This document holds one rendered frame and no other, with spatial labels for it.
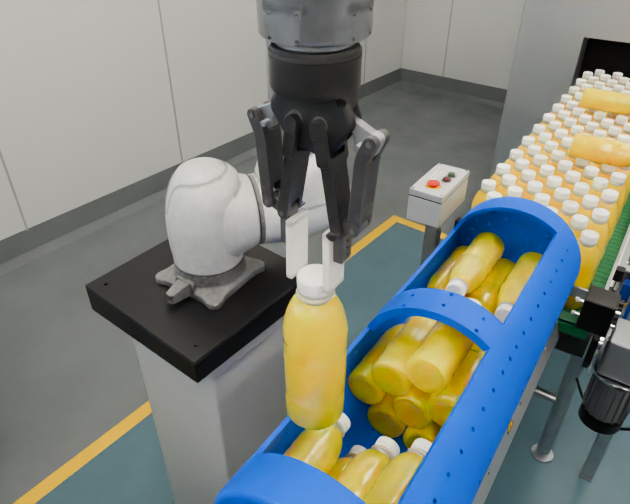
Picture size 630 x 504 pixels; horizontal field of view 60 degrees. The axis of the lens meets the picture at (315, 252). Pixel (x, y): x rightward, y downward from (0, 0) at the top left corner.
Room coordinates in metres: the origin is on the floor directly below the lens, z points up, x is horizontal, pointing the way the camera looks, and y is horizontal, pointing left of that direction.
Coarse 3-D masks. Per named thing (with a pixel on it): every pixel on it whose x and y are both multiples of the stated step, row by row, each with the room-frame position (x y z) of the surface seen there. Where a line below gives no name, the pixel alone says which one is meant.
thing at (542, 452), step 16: (624, 256) 1.31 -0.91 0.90; (560, 336) 1.18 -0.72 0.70; (592, 336) 1.25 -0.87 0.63; (576, 352) 1.11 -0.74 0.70; (592, 352) 0.98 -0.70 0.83; (576, 368) 1.26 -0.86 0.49; (560, 384) 1.28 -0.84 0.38; (576, 384) 1.26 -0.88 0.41; (560, 400) 1.26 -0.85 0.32; (560, 416) 1.25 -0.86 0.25; (544, 432) 1.27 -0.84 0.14; (544, 448) 1.26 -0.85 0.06
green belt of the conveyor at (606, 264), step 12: (624, 216) 1.54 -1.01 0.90; (624, 228) 1.46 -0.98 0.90; (612, 240) 1.39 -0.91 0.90; (612, 252) 1.33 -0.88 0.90; (600, 264) 1.27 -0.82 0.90; (612, 264) 1.27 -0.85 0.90; (600, 276) 1.21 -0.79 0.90; (564, 312) 1.06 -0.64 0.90; (564, 324) 1.03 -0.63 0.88; (576, 336) 1.02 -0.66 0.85
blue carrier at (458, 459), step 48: (528, 240) 1.04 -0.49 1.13; (576, 240) 0.97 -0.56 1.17; (432, 288) 0.74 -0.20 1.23; (528, 288) 0.77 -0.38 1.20; (480, 336) 0.63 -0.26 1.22; (528, 336) 0.68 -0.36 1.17; (480, 384) 0.55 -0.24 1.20; (288, 432) 0.54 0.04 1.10; (480, 432) 0.49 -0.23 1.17; (240, 480) 0.39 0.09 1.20; (288, 480) 0.37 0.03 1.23; (336, 480) 0.37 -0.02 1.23; (432, 480) 0.40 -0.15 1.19; (480, 480) 0.45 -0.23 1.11
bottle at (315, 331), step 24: (288, 312) 0.44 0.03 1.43; (312, 312) 0.43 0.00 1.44; (336, 312) 0.43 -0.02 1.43; (288, 336) 0.43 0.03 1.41; (312, 336) 0.42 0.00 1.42; (336, 336) 0.42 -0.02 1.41; (288, 360) 0.43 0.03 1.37; (312, 360) 0.41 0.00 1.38; (336, 360) 0.42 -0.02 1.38; (288, 384) 0.43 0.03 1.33; (312, 384) 0.41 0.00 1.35; (336, 384) 0.42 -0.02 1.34; (288, 408) 0.43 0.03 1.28; (312, 408) 0.42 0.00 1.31; (336, 408) 0.43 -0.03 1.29
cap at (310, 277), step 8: (312, 264) 0.47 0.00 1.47; (320, 264) 0.47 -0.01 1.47; (304, 272) 0.45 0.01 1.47; (312, 272) 0.45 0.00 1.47; (320, 272) 0.45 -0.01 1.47; (304, 280) 0.44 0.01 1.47; (312, 280) 0.44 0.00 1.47; (320, 280) 0.44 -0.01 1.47; (304, 288) 0.43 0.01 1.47; (312, 288) 0.43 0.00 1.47; (320, 288) 0.43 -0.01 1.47; (304, 296) 0.44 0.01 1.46; (312, 296) 0.43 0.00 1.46; (320, 296) 0.43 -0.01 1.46
